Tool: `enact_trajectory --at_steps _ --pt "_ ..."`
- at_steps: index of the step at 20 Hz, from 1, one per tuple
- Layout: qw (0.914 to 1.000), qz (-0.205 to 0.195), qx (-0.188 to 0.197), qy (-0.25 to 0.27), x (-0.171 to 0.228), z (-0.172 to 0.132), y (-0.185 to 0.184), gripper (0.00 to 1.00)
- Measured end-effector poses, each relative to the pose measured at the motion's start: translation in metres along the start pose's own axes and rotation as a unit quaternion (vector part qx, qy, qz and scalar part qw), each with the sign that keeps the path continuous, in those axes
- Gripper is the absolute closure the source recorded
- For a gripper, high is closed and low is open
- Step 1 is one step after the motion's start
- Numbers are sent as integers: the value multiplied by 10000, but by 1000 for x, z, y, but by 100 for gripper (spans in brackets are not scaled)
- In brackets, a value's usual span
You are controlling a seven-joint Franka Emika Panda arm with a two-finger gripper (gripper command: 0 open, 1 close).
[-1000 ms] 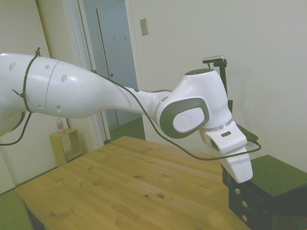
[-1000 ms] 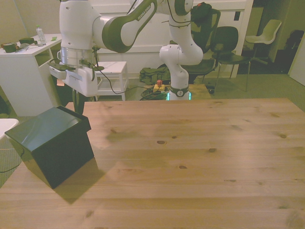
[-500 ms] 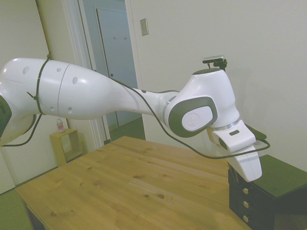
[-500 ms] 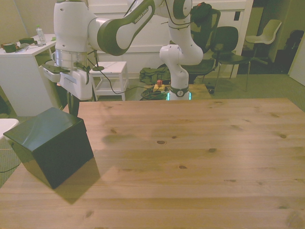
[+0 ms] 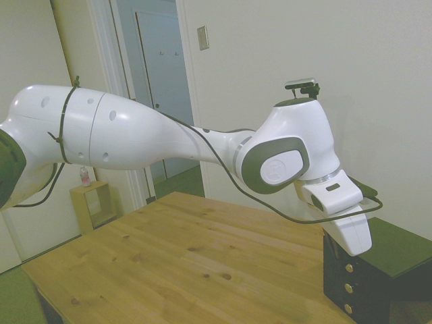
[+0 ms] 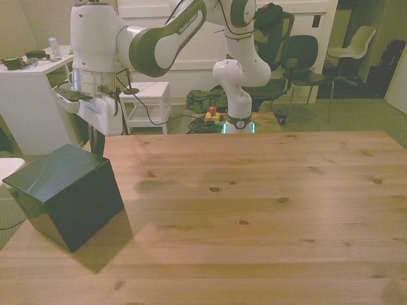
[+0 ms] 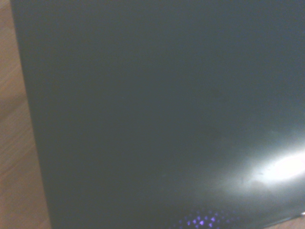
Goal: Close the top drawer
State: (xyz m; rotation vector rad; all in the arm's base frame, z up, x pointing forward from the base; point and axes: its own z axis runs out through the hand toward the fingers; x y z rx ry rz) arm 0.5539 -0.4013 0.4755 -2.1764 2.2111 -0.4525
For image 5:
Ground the pale blue door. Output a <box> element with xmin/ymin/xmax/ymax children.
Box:
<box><xmin>135</xmin><ymin>11</ymin><xmax>200</xmax><ymax>180</ymax></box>

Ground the black drawer cabinet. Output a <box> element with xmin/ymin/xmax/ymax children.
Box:
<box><xmin>323</xmin><ymin>217</ymin><xmax>432</xmax><ymax>324</ymax></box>

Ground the black cable tie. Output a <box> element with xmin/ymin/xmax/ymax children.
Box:
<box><xmin>47</xmin><ymin>76</ymin><xmax>82</xmax><ymax>165</ymax></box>

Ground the black drawer with knob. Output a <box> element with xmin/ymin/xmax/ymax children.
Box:
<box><xmin>323</xmin><ymin>286</ymin><xmax>392</xmax><ymax>323</ymax></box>
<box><xmin>323</xmin><ymin>232</ymin><xmax>392</xmax><ymax>286</ymax></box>
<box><xmin>323</xmin><ymin>269</ymin><xmax>392</xmax><ymax>304</ymax></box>

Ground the grey camera on stand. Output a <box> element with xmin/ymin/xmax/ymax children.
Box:
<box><xmin>284</xmin><ymin>77</ymin><xmax>319</xmax><ymax>90</ymax></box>

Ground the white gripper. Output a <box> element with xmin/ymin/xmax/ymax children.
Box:
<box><xmin>308</xmin><ymin>203</ymin><xmax>373</xmax><ymax>257</ymax></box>

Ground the clear plastic bottle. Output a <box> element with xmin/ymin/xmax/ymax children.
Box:
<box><xmin>79</xmin><ymin>165</ymin><xmax>92</xmax><ymax>188</ymax></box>

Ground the metal wall switch plate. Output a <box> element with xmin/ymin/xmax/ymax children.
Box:
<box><xmin>196</xmin><ymin>26</ymin><xmax>211</xmax><ymax>52</ymax></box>

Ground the white sliding closet door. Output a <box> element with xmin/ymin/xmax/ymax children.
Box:
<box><xmin>0</xmin><ymin>0</ymin><xmax>85</xmax><ymax>265</ymax></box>

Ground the black camera stand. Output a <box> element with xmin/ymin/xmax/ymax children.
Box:
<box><xmin>298</xmin><ymin>84</ymin><xmax>321</xmax><ymax>101</ymax></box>

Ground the wooden cube shelf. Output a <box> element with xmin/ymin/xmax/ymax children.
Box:
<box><xmin>69</xmin><ymin>180</ymin><xmax>117</xmax><ymax>234</ymax></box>

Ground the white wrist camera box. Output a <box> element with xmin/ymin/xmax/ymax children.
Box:
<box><xmin>300</xmin><ymin>169</ymin><xmax>365</xmax><ymax>216</ymax></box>

